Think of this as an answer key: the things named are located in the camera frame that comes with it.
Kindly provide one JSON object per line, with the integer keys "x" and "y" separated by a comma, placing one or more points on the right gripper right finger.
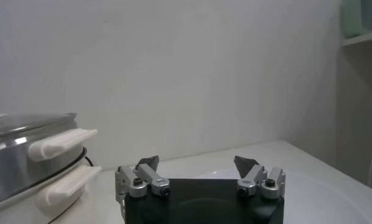
{"x": 254, "y": 176}

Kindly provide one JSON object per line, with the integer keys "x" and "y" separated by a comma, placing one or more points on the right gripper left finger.
{"x": 149, "y": 175}

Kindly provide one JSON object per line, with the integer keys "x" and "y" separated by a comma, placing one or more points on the stainless steel steamer basket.
{"x": 15, "y": 164}

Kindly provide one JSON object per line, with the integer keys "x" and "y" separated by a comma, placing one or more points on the white plate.
{"x": 319, "y": 204}

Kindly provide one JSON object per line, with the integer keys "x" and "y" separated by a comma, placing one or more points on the white electric cooker base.
{"x": 67, "y": 191}

